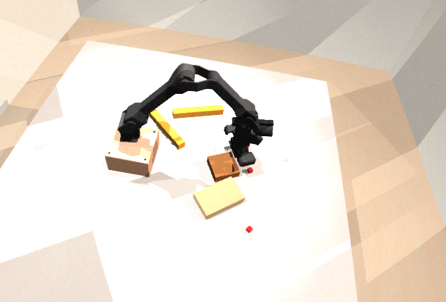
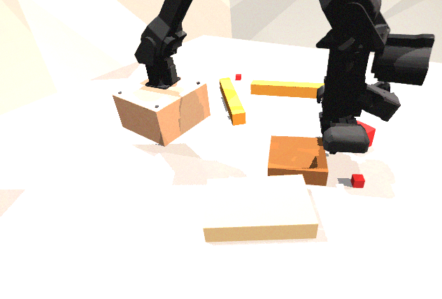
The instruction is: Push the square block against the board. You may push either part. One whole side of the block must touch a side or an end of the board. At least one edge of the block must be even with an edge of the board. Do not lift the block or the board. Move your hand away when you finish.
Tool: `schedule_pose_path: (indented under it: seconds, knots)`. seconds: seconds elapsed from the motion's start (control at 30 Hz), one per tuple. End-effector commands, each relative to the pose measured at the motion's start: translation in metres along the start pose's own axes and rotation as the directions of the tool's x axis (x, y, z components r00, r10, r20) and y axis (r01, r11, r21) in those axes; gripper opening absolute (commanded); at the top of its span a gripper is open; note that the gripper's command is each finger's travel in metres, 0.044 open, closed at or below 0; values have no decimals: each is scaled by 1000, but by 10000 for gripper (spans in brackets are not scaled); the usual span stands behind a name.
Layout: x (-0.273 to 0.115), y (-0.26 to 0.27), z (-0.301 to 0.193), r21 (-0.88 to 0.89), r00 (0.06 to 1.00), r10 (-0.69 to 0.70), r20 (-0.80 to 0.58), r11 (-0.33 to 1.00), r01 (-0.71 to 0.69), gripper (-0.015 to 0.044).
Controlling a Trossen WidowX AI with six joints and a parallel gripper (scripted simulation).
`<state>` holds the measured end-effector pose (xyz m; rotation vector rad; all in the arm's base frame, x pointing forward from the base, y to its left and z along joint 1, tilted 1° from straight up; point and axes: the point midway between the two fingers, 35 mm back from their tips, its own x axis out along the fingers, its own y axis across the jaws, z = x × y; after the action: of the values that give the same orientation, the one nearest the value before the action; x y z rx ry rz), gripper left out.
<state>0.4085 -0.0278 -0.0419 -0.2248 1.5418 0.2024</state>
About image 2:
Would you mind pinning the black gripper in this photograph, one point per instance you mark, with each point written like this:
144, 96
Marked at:
339, 128

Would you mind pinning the white square block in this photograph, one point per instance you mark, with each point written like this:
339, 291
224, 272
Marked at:
258, 208

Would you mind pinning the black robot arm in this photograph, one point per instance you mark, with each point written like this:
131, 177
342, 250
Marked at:
358, 28

